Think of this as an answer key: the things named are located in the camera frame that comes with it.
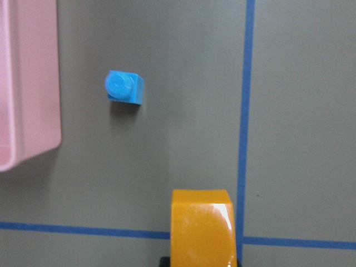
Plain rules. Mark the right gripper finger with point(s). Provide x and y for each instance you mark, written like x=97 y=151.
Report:
x=164 y=261

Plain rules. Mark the orange sloped block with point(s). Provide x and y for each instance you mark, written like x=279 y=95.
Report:
x=202 y=228

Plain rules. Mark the pink plastic box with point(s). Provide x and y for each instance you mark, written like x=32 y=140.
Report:
x=30 y=87

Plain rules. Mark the small blue block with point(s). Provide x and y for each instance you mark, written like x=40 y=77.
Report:
x=124 y=87

